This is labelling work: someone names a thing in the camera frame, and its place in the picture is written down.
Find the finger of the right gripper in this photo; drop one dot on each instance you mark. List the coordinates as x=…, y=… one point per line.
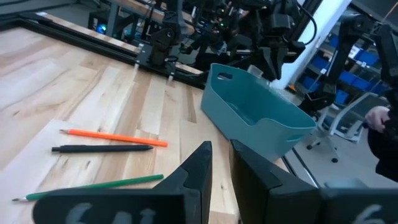
x=269, y=63
x=281, y=60

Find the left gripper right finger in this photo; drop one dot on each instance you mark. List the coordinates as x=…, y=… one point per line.
x=280, y=202

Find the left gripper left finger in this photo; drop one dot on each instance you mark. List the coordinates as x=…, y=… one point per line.
x=124, y=208

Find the green pencil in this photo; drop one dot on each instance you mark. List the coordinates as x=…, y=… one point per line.
x=93, y=187

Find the matte black pen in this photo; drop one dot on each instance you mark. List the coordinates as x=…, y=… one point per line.
x=102, y=148

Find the orange pencil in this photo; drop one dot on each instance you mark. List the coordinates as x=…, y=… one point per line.
x=115, y=137

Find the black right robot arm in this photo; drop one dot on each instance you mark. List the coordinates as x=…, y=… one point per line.
x=161, y=40

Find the neighbouring black robot arm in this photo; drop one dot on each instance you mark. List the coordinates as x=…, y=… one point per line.
x=345, y=40

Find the teal plastic bin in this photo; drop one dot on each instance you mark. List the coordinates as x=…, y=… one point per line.
x=248, y=102

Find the white column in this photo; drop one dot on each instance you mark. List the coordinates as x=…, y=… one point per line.
x=326, y=25

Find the background robot rig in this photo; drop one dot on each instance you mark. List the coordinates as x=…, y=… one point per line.
x=217, y=37

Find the white office chair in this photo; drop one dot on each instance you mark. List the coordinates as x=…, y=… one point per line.
x=345, y=115

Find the shelf with blue bins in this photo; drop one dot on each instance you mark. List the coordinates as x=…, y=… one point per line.
x=367, y=57

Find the person's hand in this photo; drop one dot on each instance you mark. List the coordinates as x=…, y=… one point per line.
x=376, y=118

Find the person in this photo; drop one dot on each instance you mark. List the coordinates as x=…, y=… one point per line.
x=388, y=149

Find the wooden background table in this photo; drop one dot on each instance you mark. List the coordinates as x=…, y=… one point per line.
x=140, y=7

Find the black table frame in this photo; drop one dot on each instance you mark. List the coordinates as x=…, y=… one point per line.
x=77, y=39

